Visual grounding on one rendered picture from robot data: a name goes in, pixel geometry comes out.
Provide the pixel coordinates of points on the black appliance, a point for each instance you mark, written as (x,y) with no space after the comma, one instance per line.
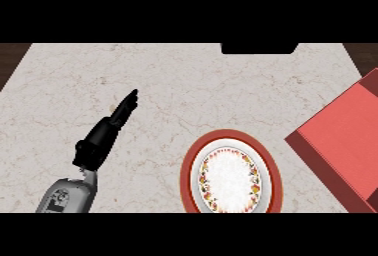
(258,48)

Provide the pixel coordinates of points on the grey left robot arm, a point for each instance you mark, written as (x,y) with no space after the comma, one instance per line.
(68,196)

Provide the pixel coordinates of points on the red-rimmed floral plate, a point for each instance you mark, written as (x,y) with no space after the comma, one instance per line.
(230,173)

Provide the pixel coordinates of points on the red cardboard box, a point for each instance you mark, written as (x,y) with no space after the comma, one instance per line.
(339,140)

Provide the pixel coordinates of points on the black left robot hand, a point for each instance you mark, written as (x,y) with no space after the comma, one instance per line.
(100,135)

